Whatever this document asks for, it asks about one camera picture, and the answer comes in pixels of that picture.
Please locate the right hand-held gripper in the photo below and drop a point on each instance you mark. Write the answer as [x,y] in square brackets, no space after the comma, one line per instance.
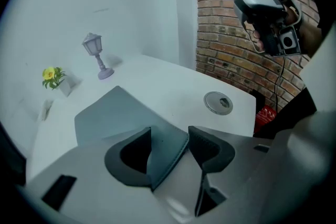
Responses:
[270,36]

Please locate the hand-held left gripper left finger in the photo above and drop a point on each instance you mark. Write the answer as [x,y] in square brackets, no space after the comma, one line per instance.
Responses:
[105,191]

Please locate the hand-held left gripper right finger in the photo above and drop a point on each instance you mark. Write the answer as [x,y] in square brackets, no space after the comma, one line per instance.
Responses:
[236,178]

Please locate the grey laptop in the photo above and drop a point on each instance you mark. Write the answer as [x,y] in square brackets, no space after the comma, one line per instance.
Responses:
[126,112]

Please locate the person's right forearm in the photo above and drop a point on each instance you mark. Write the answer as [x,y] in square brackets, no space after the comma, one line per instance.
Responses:
[311,36]

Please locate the person's right hand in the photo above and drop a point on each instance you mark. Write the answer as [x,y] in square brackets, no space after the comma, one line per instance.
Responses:
[292,17]

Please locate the red box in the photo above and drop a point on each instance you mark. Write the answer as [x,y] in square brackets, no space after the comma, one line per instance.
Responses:
[265,118]

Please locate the person's black shirt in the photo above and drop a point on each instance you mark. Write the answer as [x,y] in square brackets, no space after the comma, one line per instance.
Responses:
[296,112]

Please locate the white desk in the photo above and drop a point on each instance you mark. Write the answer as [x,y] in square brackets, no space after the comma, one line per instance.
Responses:
[162,81]

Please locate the yellow flower in white pot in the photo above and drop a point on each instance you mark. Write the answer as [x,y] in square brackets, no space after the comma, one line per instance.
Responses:
[51,76]

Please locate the grey gripper camera box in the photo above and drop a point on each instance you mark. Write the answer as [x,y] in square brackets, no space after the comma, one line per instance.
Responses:
[288,40]

